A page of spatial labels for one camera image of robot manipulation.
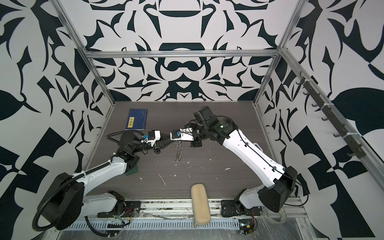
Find beige eyeglass case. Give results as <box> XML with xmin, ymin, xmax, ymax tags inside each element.
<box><xmin>191</xmin><ymin>184</ymin><xmax>211</xmax><ymax>227</ymax></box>

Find white coiled cable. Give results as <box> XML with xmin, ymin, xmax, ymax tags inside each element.
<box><xmin>265</xmin><ymin>206</ymin><xmax>289</xmax><ymax>224</ymax></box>

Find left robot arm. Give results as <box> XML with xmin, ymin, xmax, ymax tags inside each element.
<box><xmin>32</xmin><ymin>130</ymin><xmax>181</xmax><ymax>232</ymax></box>

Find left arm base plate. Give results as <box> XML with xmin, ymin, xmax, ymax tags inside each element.
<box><xmin>97</xmin><ymin>201</ymin><xmax>142</xmax><ymax>218</ymax></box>

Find wall hook rail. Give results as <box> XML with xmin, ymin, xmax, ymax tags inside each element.
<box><xmin>297</xmin><ymin>72</ymin><xmax>367</xmax><ymax>159</ymax></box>

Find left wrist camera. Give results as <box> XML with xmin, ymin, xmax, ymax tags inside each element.
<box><xmin>142</xmin><ymin>131</ymin><xmax>161</xmax><ymax>147</ymax></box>

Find small circuit board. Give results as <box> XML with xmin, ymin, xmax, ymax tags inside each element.
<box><xmin>239</xmin><ymin>218</ymin><xmax>258</xmax><ymax>235</ymax></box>

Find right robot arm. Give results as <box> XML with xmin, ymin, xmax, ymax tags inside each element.
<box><xmin>170</xmin><ymin>116</ymin><xmax>299</xmax><ymax>213</ymax></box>

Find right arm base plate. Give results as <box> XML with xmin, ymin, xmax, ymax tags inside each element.
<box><xmin>221</xmin><ymin>200</ymin><xmax>263</xmax><ymax>218</ymax></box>

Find white digital timer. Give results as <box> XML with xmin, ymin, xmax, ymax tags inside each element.
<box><xmin>253</xmin><ymin>143</ymin><xmax>263</xmax><ymax>152</ymax></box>

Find blue booklet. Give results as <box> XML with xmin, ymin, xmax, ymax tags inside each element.
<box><xmin>126</xmin><ymin>109</ymin><xmax>148</xmax><ymax>130</ymax></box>

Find white cable duct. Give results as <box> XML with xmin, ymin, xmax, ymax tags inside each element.
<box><xmin>64</xmin><ymin>218</ymin><xmax>242</xmax><ymax>231</ymax></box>

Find green plastic card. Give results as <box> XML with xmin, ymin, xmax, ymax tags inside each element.
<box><xmin>124</xmin><ymin>164</ymin><xmax>138</xmax><ymax>176</ymax></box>

